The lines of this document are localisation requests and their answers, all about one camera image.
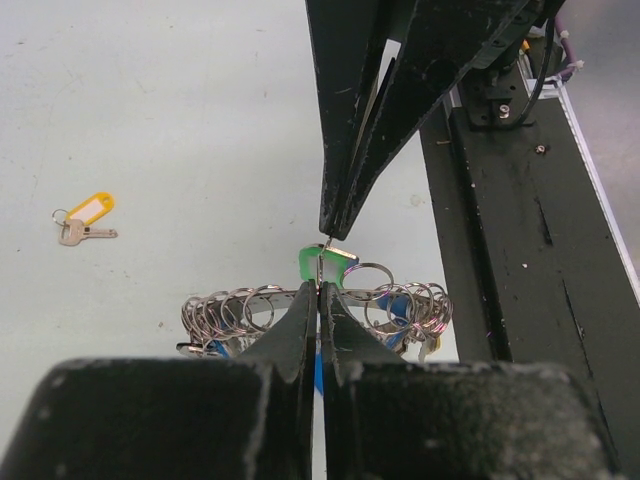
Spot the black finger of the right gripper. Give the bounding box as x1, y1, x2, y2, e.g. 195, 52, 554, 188
332, 0, 546, 242
305, 1, 416, 235

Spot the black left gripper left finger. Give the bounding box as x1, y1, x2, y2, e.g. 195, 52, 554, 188
1, 282, 317, 479

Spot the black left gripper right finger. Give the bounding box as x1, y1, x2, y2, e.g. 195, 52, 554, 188
319, 283, 623, 479

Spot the yellow tagged key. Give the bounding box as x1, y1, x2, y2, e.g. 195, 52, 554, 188
51, 192, 118, 247

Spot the green tagged key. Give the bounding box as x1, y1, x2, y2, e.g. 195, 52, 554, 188
298, 238, 360, 288

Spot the metal keyring disc with keys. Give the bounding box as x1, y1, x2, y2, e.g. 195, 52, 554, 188
176, 262, 453, 391

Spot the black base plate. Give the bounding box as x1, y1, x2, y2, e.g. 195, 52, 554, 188
420, 100, 639, 479

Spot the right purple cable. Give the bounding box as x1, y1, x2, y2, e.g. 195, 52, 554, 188
549, 17, 586, 84

